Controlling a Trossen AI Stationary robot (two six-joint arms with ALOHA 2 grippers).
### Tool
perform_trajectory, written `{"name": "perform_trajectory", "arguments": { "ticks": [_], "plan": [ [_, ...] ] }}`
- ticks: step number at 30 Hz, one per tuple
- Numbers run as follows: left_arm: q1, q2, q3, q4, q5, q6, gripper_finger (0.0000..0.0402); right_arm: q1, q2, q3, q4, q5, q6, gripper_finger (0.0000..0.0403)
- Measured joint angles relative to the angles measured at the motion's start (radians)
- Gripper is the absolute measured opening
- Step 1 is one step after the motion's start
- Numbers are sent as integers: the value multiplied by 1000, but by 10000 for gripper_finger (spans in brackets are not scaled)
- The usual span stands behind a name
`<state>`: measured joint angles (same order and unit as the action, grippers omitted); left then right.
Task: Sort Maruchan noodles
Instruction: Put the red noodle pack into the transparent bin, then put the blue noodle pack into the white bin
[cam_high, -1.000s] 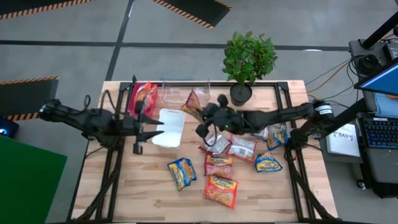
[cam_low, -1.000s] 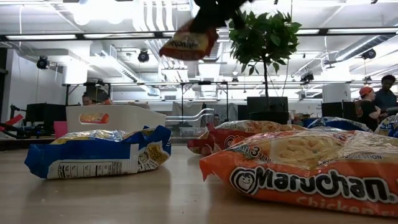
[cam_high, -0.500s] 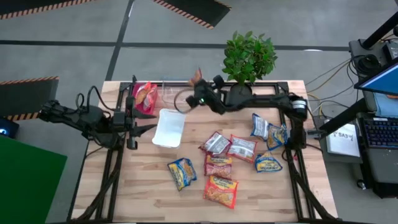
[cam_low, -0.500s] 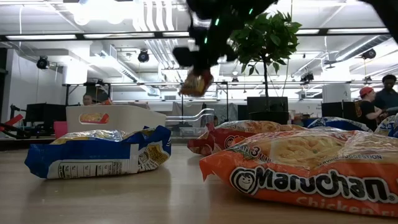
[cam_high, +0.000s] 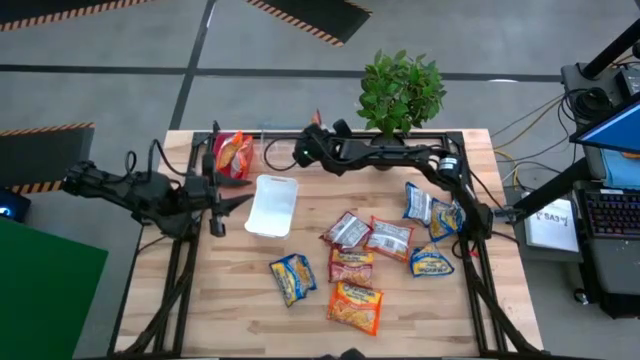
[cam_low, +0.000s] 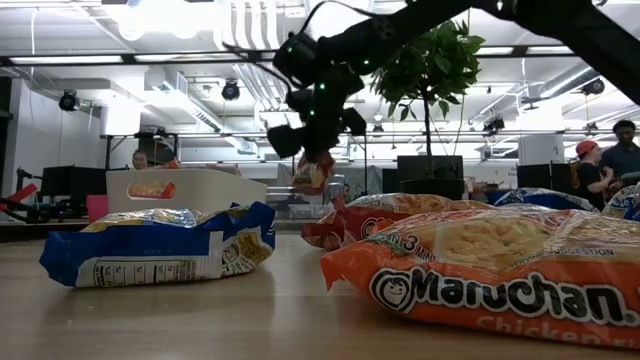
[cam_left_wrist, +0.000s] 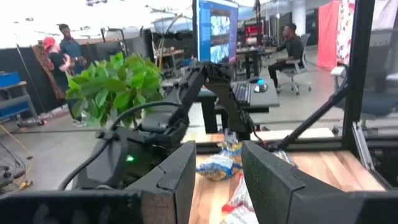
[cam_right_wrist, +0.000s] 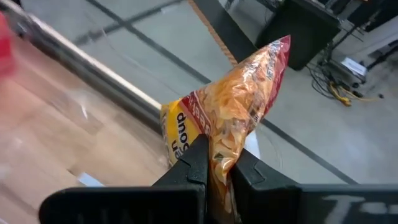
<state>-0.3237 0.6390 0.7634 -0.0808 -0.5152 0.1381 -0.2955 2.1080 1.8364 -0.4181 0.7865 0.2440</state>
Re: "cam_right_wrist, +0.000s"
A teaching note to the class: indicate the clear plastic bin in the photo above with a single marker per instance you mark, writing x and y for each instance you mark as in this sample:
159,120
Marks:
90,180

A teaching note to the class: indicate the grey power box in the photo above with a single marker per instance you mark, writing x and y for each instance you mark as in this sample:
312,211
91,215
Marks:
354,66

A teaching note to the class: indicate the red Maruchan noodle packet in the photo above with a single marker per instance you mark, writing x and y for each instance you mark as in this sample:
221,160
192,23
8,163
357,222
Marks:
233,102

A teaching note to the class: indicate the red plastic bin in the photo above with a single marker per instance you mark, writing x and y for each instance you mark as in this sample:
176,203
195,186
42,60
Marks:
5,46

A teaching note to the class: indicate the black cabinet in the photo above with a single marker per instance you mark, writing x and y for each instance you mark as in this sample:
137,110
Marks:
298,34

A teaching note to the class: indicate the black aluminium table frame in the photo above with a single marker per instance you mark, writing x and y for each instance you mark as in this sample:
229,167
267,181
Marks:
93,74

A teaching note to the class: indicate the black equipment stand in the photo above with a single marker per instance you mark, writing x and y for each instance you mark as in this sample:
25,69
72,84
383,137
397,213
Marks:
382,15

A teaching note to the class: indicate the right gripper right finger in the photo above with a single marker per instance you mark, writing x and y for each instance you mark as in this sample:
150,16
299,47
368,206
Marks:
252,171

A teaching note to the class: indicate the black hazard-striped floor mat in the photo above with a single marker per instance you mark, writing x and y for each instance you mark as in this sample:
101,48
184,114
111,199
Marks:
230,31

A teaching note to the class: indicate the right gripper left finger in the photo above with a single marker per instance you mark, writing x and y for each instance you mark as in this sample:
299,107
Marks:
196,165

